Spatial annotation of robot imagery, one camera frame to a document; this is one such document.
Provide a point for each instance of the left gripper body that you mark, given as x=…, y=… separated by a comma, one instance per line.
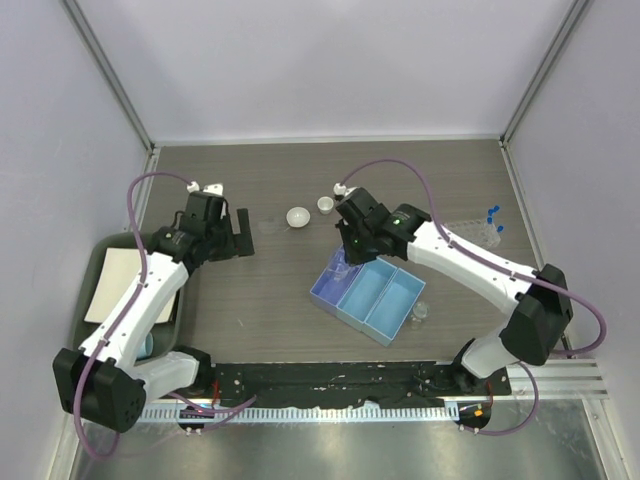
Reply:
x=221, y=237

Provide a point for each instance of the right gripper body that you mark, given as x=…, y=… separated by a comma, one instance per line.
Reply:
x=358, y=250

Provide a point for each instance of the blue compartment organizer tray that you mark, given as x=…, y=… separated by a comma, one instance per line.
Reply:
x=375, y=301

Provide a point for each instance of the clear test tube rack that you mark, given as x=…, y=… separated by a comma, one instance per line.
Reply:
x=476, y=231

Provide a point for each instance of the small glass beaker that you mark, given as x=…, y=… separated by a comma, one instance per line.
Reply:
x=339, y=270

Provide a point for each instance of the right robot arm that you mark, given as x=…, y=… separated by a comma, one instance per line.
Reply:
x=536, y=309

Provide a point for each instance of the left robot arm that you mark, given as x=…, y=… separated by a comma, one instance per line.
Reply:
x=103, y=381

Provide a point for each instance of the white ceramic crucible cup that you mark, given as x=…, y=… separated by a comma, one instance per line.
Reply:
x=325, y=205

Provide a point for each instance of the white evaporating dish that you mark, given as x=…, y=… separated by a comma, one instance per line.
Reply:
x=297, y=217

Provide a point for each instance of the white paper sheet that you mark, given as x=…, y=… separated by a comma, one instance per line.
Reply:
x=120, y=276

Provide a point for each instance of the dark green tray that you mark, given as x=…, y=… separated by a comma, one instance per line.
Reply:
x=165, y=335

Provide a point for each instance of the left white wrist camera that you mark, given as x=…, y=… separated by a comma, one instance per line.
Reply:
x=215, y=190

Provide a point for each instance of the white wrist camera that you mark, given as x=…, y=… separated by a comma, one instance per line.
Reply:
x=341, y=191
x=215, y=190

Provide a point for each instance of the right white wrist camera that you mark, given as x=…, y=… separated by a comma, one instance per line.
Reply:
x=341, y=191

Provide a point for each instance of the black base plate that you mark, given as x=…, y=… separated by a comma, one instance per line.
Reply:
x=341, y=385

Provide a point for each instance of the white slotted cable duct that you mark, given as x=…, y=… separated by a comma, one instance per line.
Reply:
x=368, y=413

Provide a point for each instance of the aluminium rail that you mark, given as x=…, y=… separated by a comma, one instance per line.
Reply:
x=559, y=379

